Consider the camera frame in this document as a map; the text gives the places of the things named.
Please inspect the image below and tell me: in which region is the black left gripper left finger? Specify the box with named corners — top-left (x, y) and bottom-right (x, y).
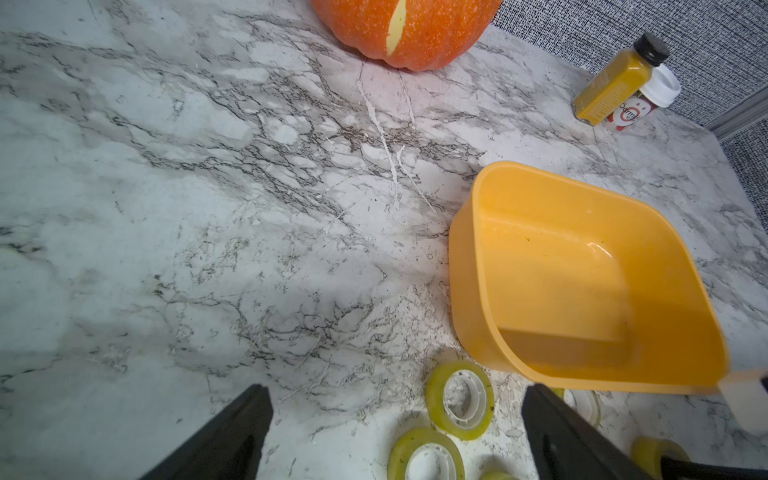
top-left (143, 384), bottom-right (273, 479)

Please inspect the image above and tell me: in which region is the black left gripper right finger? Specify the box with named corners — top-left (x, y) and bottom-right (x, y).
top-left (521, 384), bottom-right (649, 479)

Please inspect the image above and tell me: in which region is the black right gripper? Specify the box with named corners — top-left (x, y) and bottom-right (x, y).
top-left (660, 457), bottom-right (768, 480)

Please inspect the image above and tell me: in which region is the tape roll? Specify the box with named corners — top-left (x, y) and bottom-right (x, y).
top-left (387, 427), bottom-right (465, 480)
top-left (631, 436), bottom-right (691, 480)
top-left (480, 470), bottom-right (518, 480)
top-left (426, 360), bottom-right (495, 441)
top-left (553, 388), bottom-right (601, 428)

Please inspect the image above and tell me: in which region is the yellow plastic storage box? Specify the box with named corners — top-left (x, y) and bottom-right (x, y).
top-left (448, 161), bottom-right (730, 395)

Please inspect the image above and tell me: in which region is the yellow juice bottle black cap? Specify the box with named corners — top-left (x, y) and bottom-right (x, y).
top-left (572, 32), bottom-right (670, 126)

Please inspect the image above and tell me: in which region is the small white lidded jar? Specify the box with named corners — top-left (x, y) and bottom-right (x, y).
top-left (604, 65), bottom-right (682, 131)

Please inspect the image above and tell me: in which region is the orange pumpkin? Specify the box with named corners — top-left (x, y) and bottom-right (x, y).
top-left (312, 0), bottom-right (501, 72)

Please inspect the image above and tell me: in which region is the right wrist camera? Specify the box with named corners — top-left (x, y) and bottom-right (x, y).
top-left (718, 370), bottom-right (768, 436)

